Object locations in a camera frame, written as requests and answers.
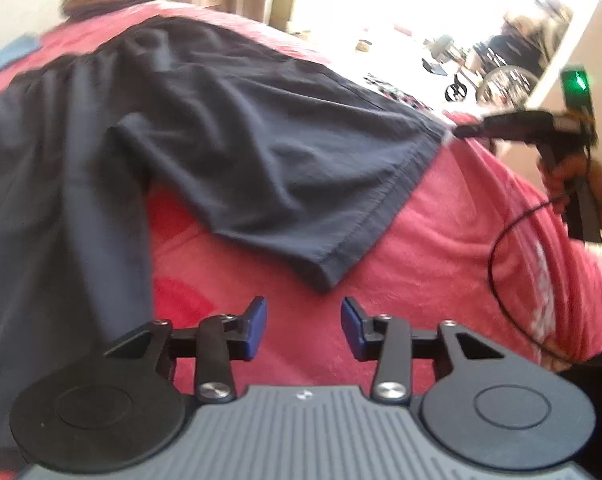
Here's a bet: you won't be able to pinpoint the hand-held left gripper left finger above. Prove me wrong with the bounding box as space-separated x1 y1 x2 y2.
103 296 268 404

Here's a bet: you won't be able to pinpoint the folded light blue shirt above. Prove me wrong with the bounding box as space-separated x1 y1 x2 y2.
0 35 39 86

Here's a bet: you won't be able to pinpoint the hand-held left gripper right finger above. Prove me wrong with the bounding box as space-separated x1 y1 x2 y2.
342 296 507 404

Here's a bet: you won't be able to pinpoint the person's right hand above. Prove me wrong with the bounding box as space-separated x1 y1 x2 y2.
537 152 590 206

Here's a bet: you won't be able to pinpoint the black cable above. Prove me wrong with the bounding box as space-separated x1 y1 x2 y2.
487 197 589 363

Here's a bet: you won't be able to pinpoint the red floral blanket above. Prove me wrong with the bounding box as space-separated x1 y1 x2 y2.
0 0 602 466

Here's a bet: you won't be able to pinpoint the folded blue jeans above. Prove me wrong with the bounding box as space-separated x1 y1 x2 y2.
68 0 163 20

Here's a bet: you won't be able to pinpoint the black wheelchair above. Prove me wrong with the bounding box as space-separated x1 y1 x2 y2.
446 0 573 107

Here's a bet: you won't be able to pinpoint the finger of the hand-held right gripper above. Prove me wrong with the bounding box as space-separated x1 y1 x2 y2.
454 112 504 142

